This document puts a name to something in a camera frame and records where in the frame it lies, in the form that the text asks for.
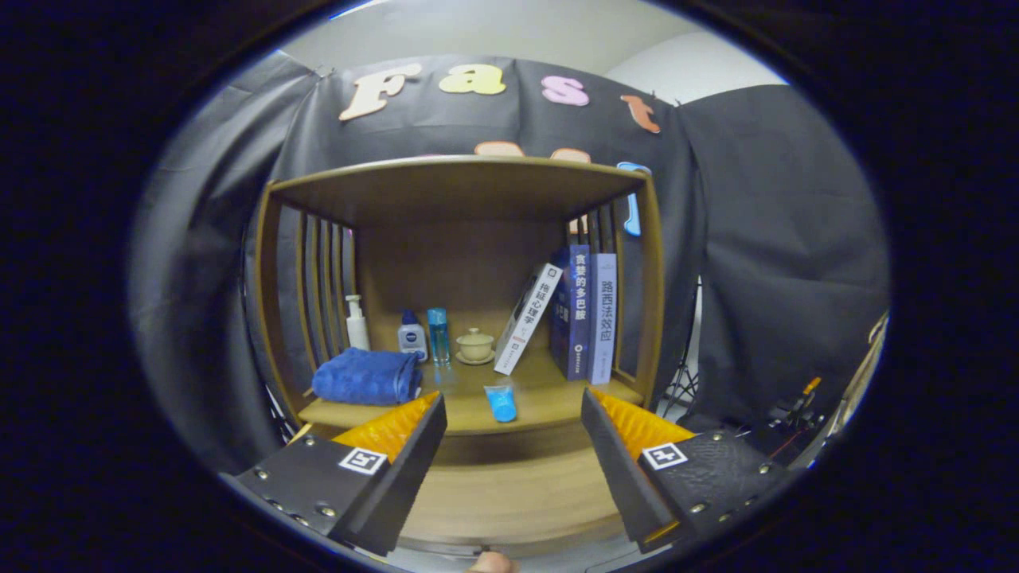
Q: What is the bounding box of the beige lidded teacup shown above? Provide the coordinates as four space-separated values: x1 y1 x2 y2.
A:
455 327 497 366

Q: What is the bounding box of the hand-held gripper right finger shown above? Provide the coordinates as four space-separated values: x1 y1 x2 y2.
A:
580 387 797 555

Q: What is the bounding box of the blue rolled towel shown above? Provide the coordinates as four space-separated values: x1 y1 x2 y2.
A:
310 347 424 407

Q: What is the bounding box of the wooden cabinet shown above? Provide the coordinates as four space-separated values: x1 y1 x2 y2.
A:
253 155 666 439

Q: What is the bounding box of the blue tube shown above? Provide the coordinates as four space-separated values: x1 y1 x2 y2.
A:
483 382 518 423

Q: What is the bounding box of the white bottle with blue cap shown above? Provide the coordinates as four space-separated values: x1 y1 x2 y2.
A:
397 310 429 363

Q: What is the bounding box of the wooden countertop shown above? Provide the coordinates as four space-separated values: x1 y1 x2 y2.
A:
296 346 644 437

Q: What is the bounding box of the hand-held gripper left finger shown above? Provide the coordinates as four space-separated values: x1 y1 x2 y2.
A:
232 390 448 558

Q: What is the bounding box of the white book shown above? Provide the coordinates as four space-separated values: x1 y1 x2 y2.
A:
494 263 564 376

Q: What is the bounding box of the black and orange clamp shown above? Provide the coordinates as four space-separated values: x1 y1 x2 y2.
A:
768 376 822 435

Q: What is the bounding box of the white pump bottle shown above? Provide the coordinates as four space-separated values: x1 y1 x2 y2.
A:
344 294 372 353

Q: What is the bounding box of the black book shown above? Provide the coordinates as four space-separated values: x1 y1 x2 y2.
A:
548 255 572 375

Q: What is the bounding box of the wooden drawer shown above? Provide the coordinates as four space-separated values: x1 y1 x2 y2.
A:
291 422 630 558

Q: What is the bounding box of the dark blue book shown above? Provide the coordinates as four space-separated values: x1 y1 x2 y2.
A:
567 244 592 381

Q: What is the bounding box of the black backdrop cloth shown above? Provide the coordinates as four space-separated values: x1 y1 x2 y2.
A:
131 52 888 478

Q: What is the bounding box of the clear blue bottle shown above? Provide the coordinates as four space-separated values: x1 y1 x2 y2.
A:
426 308 451 367

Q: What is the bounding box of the pale lilac book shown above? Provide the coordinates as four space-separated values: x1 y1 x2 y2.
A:
588 253 619 386

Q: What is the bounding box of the black tripod stand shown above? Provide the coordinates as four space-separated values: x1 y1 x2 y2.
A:
665 279 701 415

